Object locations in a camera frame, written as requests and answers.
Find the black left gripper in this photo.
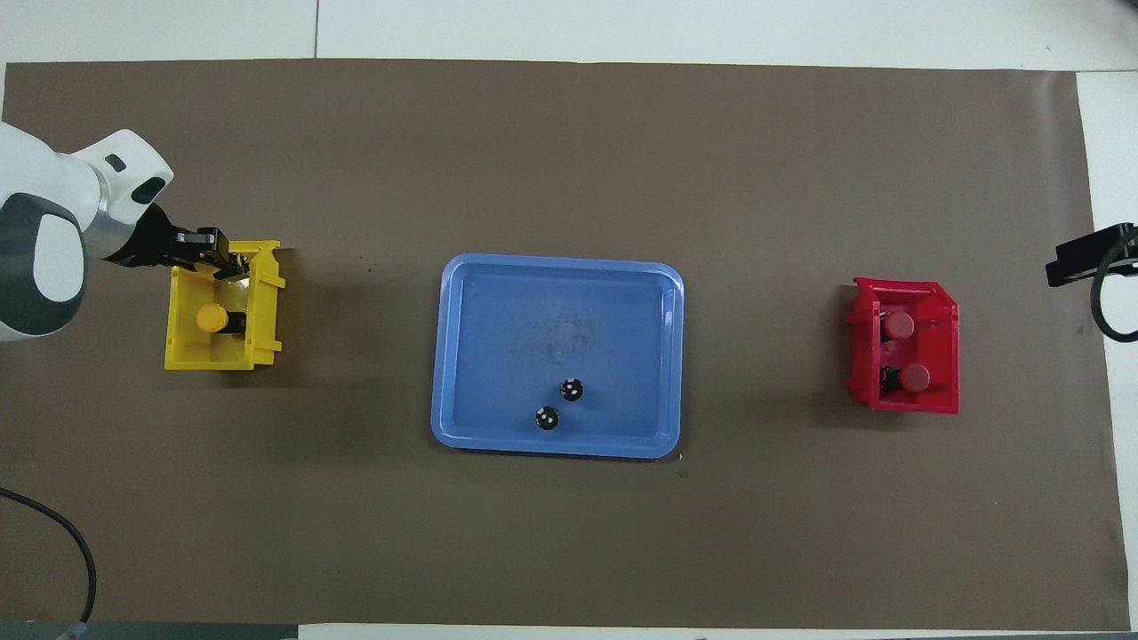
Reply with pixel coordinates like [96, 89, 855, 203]
[106, 205, 235, 274]

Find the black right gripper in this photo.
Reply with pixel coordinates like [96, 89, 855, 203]
[1046, 223, 1138, 288]

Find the yellow plastic bin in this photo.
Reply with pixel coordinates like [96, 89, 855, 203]
[164, 240, 287, 372]

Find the red plastic bin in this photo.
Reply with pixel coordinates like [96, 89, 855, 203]
[845, 276, 962, 416]

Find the blue plastic tray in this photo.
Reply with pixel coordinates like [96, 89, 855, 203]
[430, 253, 685, 460]

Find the brown table mat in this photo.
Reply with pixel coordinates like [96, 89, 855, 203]
[0, 59, 1130, 628]

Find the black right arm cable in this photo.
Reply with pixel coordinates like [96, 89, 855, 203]
[1090, 227, 1138, 344]

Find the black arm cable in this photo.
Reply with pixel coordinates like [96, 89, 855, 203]
[1090, 227, 1138, 344]
[0, 487, 97, 628]

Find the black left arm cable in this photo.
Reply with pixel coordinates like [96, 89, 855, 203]
[0, 487, 97, 628]

